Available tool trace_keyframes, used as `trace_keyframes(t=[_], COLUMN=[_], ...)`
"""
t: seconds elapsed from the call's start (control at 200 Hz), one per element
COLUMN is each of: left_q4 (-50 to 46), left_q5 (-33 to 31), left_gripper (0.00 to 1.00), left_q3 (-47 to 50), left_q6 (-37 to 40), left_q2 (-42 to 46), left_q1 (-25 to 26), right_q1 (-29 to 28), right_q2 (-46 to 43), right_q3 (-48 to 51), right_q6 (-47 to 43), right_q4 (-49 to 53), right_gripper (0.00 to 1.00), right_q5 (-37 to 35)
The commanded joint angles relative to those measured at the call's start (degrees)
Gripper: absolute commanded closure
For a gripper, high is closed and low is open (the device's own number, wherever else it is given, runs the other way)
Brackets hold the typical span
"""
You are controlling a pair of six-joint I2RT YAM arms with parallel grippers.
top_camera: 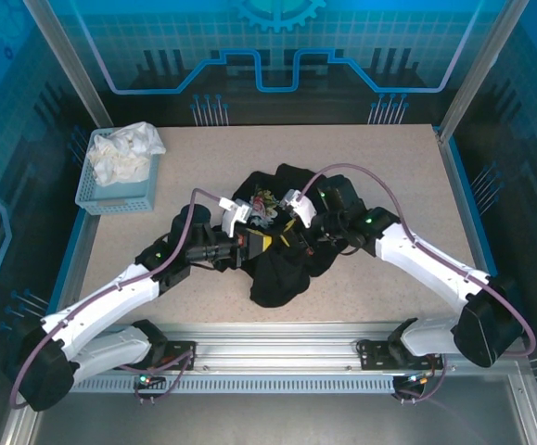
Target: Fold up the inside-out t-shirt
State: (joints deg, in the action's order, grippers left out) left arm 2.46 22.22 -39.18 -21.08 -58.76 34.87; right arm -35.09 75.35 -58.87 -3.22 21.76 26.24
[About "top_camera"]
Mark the blue and silver right table rail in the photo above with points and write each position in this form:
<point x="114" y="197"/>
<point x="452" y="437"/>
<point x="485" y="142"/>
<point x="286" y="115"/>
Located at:
<point x="463" y="185"/>

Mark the crumpled white t-shirt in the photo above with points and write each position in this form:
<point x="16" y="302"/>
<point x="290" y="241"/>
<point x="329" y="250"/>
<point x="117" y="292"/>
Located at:
<point x="119" y="153"/>

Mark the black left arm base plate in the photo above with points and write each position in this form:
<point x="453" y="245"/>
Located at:
<point x="177" y="348"/>

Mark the blue and silver table rail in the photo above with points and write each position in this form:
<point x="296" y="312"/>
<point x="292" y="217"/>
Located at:
<point x="463" y="185"/>
<point x="81" y="241"/>

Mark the aluminium mounting beam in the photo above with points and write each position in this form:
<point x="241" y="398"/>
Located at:
<point x="272" y="345"/>

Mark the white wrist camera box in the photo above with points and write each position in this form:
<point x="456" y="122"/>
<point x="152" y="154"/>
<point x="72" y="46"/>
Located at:
<point x="303" y="211"/>
<point x="235" y="211"/>

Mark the aluminium right frame post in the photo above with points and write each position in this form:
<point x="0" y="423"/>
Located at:
<point x="477" y="69"/>

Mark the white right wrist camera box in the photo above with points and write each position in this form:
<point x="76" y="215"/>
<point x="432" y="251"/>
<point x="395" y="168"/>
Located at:
<point x="303" y="211"/>

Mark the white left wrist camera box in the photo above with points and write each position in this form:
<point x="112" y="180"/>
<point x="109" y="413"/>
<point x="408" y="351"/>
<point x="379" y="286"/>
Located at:
<point x="235" y="211"/>

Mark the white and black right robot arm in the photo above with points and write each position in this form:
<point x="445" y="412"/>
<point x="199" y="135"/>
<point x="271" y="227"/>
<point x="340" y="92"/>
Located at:
<point x="425" y="264"/>

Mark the black t-shirt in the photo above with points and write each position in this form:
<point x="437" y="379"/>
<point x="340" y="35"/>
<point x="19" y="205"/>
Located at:
<point x="277" y="283"/>

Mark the blue and silver left table rail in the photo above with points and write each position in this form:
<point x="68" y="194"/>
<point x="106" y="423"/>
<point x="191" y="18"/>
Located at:
<point x="81" y="241"/>

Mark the aluminium left frame post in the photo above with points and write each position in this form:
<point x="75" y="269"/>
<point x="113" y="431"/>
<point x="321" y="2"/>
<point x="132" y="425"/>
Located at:
<point x="82" y="79"/>

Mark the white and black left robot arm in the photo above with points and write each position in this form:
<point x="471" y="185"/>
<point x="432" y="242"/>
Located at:
<point x="106" y="296"/>

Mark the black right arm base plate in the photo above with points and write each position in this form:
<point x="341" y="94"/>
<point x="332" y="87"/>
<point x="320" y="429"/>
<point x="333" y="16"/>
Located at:
<point x="374" y="357"/>

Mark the light blue plastic basket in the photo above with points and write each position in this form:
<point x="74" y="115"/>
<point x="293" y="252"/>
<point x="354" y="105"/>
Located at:
<point x="119" y="201"/>

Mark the aluminium frame post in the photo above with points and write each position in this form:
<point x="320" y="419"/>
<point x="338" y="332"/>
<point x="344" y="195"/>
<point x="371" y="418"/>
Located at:
<point x="477" y="69"/>
<point x="82" y="79"/>

